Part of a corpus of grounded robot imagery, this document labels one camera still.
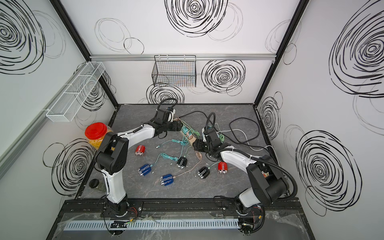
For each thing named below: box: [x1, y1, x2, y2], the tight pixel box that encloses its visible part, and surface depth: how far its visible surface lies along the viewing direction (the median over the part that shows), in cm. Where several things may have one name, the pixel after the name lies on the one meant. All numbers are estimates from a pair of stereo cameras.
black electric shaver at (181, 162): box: [176, 156, 188, 169], surface depth 88 cm
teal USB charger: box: [182, 126, 189, 135], surface depth 98 cm
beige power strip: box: [179, 129, 197, 145], surface depth 97 cm
